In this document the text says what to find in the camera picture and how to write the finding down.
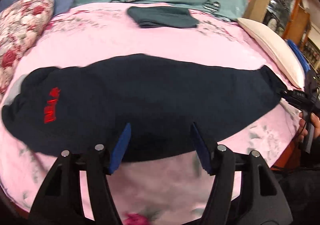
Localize blue strap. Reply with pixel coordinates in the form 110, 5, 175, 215
286, 38, 311, 72

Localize pink floral bed sheet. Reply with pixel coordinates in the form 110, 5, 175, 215
1, 3, 290, 224

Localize cream white pillow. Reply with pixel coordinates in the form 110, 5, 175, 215
238, 18, 305, 89

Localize red floral pillow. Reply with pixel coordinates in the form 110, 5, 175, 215
1, 0, 54, 97

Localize folded dark green garment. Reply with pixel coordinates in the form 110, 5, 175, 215
127, 6, 199, 29

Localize person's right hand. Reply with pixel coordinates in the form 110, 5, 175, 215
297, 112, 320, 142

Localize dark navy pants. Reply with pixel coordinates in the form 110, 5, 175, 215
2, 54, 286, 162

